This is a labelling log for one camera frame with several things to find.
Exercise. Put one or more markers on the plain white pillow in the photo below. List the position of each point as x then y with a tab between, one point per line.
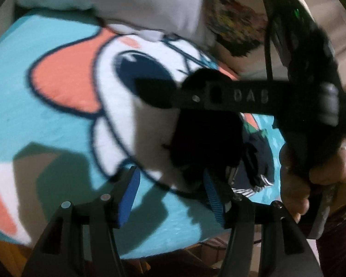
185	18

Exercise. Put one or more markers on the floral butterfly cream pillow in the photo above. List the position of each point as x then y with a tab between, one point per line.
239	28

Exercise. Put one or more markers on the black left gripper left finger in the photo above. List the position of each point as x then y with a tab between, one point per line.
126	193

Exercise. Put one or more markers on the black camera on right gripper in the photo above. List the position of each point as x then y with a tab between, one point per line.
302	45

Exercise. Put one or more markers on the teal cartoon fleece blanket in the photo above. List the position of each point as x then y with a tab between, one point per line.
79	102

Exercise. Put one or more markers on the person's right hand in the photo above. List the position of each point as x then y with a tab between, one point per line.
294	192

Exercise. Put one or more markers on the navy dinosaur print pants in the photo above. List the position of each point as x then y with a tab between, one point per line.
256	161

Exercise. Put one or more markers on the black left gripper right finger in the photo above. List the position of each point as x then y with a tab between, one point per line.
215	202

